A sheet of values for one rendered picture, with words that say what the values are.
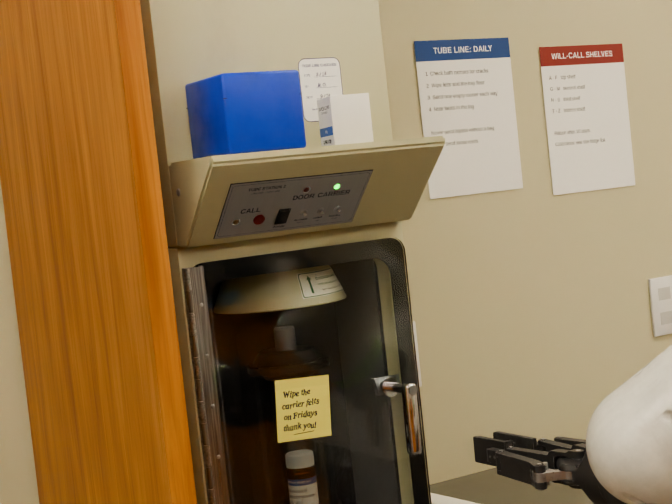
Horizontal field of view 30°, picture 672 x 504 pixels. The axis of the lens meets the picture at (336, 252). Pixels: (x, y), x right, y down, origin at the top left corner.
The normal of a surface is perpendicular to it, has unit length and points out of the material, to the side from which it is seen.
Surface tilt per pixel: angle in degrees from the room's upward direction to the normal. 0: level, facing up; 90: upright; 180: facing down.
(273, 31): 90
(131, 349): 90
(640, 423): 69
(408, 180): 135
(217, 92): 90
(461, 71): 90
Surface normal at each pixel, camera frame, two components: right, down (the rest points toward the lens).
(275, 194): 0.44, 0.69
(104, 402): -0.85, 0.12
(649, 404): -0.62, -0.34
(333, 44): 0.51, -0.01
